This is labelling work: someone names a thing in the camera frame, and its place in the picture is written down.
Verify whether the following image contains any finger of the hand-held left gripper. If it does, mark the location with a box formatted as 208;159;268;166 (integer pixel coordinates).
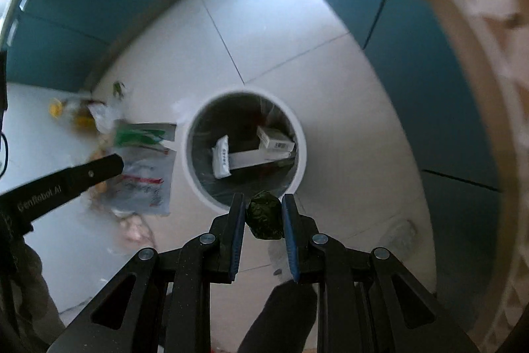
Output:
65;153;125;197

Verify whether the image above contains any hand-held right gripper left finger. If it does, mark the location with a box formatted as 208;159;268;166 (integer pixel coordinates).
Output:
47;193;248;353

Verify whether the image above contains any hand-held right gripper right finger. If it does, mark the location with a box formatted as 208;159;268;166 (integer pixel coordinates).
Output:
281;193;482;353

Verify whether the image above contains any dark green ball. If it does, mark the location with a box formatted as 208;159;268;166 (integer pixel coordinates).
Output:
245;190;286;242

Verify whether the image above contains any white round bin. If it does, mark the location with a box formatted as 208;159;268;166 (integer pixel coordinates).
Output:
180;89;309;213

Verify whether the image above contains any long white box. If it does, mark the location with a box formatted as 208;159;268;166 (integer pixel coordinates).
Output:
228;148;292;171

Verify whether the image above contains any small white box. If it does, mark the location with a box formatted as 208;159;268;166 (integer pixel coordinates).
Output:
256;125;297;152

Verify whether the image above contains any person's left forearm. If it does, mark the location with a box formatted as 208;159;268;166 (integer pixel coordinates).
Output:
0;233;67;353

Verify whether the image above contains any crumpled clear plastic bag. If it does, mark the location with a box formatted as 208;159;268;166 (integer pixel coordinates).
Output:
50;81;125;145

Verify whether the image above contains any pale pink wrapper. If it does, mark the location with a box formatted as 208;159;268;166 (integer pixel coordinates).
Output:
117;212;156;245

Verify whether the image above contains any grey fuzzy slipper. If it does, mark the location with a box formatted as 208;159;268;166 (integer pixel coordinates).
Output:
387;220;417;251

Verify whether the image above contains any checkered tablecloth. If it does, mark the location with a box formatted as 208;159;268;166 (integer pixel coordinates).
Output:
397;0;529;353

